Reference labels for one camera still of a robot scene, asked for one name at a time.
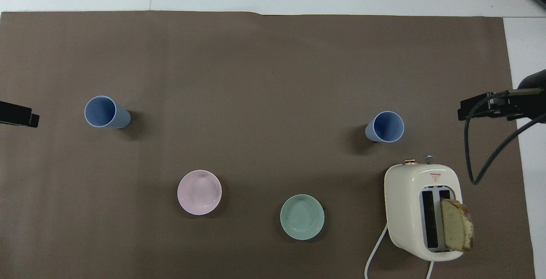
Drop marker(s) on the blue plastic cup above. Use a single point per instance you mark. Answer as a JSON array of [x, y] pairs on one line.
[[386, 127], [102, 112]]

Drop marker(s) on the pink plate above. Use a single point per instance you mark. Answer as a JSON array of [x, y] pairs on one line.
[[199, 192]]

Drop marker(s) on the cream white toaster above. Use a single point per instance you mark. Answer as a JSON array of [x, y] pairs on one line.
[[403, 210]]

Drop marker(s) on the green plate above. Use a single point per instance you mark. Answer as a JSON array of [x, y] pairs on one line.
[[302, 217]]

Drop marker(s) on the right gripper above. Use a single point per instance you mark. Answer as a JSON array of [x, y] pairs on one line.
[[535, 80]]

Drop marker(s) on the slice of bread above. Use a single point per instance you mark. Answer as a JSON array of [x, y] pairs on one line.
[[455, 225]]

